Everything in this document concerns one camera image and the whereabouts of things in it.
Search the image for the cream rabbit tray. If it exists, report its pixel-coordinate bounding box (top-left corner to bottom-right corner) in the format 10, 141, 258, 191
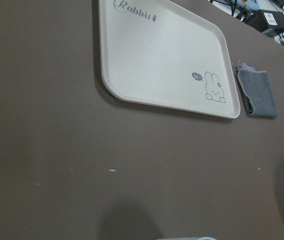
98, 0, 240, 119

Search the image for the grey folded cloth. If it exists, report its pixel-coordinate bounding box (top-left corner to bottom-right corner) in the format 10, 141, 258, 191
236, 60, 278, 119

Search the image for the blue plastic cup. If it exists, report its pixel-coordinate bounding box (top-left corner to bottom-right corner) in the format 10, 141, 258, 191
156, 236, 216, 240

